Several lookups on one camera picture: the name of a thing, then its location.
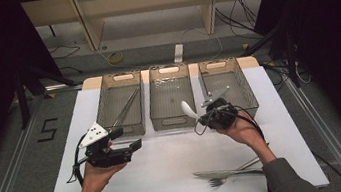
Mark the black stand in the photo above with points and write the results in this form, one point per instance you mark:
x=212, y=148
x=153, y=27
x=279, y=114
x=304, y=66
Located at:
x=291, y=59
x=21, y=96

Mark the metal fork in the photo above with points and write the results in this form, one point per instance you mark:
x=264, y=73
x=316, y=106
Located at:
x=217, y=182

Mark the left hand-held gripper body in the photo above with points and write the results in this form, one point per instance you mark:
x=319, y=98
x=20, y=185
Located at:
x=94, y=135

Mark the yellow tape roll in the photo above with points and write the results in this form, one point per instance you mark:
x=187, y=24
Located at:
x=116, y=57

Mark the metal chopstick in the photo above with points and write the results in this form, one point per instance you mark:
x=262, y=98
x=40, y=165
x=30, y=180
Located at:
x=129, y=106
x=125, y=106

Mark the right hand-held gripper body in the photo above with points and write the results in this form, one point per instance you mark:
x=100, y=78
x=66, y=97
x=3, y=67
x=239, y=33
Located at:
x=223, y=115

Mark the clear grey plastic bin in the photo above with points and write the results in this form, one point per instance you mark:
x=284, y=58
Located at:
x=241, y=89
x=170, y=92
x=115, y=100

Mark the person's left hand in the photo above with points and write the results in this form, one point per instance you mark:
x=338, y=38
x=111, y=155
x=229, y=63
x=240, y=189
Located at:
x=97, y=178

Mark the white spoon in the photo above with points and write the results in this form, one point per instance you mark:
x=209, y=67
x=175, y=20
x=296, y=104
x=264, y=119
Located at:
x=187, y=108

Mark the white table cover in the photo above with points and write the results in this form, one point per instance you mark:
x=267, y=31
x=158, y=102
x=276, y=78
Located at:
x=168, y=163

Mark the person's right hand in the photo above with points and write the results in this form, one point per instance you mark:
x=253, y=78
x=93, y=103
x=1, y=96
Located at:
x=244, y=134

